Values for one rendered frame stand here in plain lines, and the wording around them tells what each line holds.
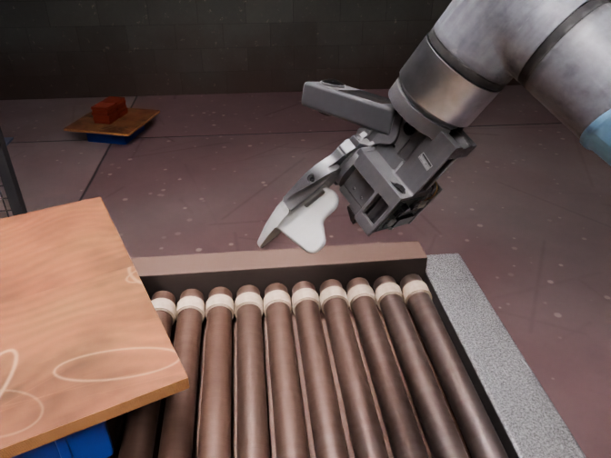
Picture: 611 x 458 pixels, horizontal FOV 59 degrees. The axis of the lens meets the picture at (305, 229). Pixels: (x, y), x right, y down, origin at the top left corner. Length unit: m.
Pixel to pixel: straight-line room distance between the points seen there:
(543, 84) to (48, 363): 0.59
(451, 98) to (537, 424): 0.50
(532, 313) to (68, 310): 2.04
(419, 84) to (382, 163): 0.08
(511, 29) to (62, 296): 0.64
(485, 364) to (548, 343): 1.53
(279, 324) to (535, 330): 1.67
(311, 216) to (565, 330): 2.04
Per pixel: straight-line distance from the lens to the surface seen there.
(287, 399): 0.77
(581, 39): 0.41
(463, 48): 0.43
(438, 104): 0.44
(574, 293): 2.69
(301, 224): 0.51
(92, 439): 0.72
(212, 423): 0.76
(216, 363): 0.83
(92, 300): 0.79
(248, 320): 0.89
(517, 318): 2.46
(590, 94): 0.41
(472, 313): 0.95
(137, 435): 0.77
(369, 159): 0.48
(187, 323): 0.90
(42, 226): 1.00
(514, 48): 0.42
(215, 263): 0.97
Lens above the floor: 1.51
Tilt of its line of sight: 32 degrees down
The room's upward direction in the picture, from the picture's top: straight up
